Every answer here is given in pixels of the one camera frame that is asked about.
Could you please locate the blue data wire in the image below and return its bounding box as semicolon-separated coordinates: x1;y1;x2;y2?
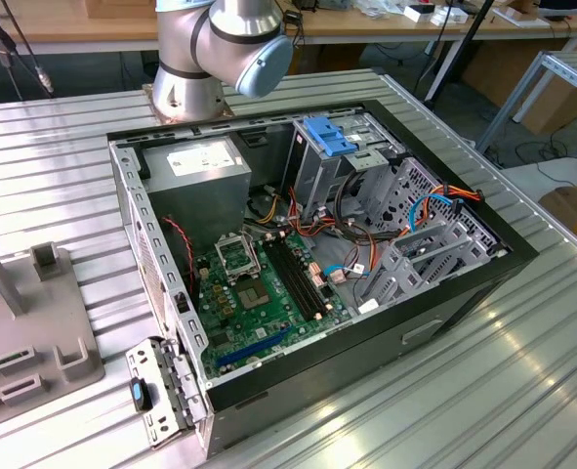
406;188;449;234

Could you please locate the orange power wire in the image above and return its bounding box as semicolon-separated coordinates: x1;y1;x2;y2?
432;181;487;216

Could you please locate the grey metal disk bay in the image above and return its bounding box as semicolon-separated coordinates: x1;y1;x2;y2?
357;214;509;317

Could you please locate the black RAM slot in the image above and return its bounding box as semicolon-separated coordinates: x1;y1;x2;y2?
280;234;337;311
274;235;331;315
268;236;326;319
262;237;322;322

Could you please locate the open metal socket cover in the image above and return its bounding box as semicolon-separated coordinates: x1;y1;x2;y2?
213;233;263;284

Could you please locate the grey metal drive cage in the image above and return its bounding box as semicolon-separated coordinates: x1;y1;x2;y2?
287;112;409;224

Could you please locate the green motherboard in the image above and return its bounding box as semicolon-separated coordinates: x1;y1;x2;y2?
192;229;355;377

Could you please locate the grey power supply unit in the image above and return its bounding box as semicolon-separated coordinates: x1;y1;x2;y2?
141;136;254;250

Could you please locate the blue plastic drive latch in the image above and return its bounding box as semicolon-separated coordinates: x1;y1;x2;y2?
303;115;360;157

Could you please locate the blue expansion slot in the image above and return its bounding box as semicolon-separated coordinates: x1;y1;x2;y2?
217;325;292;370

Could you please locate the black open PC case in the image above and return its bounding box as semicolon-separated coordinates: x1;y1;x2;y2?
105;99;539;453

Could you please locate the grey metal slot retainer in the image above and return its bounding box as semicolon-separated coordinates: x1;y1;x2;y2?
124;335;209;449

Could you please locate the blue black latch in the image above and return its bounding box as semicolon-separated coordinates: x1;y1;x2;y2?
130;378;153;411

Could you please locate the long wooden desk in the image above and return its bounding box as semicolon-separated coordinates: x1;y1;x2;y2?
287;0;577;102

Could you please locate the clear plastic bag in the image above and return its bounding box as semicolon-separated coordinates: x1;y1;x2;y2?
354;0;401;20

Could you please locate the white box with black top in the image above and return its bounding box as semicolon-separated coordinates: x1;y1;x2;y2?
403;3;438;23

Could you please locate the brown cardboard box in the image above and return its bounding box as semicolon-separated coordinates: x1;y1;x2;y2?
462;46;538;111
519;72;577;136

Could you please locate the grey parts rack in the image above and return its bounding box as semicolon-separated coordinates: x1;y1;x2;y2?
0;223;106;432

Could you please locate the small white box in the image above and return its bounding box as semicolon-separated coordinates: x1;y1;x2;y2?
432;7;469;26

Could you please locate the white board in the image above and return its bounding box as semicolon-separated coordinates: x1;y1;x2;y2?
502;156;577;202

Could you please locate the wooden box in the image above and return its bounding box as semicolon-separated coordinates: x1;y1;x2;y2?
83;0;158;20

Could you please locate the black slanted pole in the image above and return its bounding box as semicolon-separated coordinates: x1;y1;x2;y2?
458;0;497;45

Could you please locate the cardboard box with label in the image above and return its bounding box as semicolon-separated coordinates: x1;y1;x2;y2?
536;183;577;255

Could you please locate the flat white box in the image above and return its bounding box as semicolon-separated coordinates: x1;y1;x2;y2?
491;7;551;28

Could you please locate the yellow black wire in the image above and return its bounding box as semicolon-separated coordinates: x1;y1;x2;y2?
246;185;284;227

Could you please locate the orange black wire bundle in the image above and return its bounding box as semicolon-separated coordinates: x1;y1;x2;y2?
287;188;409;245

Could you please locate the light blue motherboard wire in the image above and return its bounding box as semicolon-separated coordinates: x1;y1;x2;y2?
322;262;367;287

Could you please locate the thick black cable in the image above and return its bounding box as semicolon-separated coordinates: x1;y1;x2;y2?
335;171;367;231

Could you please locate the red black fan wire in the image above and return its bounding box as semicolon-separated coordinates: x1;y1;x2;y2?
163;217;196;294

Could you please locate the square brown base plate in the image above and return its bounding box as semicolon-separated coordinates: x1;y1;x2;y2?
140;82;236;127

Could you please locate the black cable bundle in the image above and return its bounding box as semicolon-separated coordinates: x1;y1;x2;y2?
0;0;56;100

